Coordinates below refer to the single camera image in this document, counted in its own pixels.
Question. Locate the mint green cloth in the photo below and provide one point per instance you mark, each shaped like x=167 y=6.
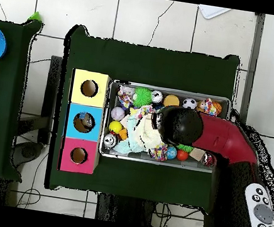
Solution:
x=131 y=125

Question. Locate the small clear plastic bottle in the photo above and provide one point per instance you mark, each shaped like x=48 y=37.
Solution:
x=89 y=122

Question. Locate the crushed clear plastic bottle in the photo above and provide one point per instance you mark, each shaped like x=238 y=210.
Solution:
x=82 y=115

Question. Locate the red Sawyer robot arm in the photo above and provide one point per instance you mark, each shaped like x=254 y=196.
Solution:
x=224 y=139

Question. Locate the shallow clear mesh bin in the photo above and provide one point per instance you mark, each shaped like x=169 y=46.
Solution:
x=180 y=93

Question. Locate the wooden box with three holes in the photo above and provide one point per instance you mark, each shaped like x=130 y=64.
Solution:
x=93 y=135

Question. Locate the green spiky ball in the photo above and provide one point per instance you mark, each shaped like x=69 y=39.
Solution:
x=142 y=97

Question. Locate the white baseball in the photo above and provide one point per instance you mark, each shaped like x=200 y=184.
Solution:
x=118 y=113

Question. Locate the yellow ball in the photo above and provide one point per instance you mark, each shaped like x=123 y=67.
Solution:
x=115 y=126

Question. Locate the orange foam ball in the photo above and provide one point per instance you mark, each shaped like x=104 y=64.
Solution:
x=171 y=100

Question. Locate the black and white soccer ball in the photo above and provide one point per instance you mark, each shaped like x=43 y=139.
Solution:
x=189 y=103

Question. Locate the small orange basketball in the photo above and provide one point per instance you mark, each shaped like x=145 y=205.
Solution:
x=217 y=108

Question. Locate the white tray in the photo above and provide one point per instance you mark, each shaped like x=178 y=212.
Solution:
x=213 y=11

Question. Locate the dark green side tablecloth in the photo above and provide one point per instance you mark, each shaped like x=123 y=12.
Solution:
x=4 y=98

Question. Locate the small green object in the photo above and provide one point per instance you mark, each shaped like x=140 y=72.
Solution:
x=34 y=16

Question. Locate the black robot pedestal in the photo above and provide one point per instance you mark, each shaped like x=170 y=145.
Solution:
x=125 y=211

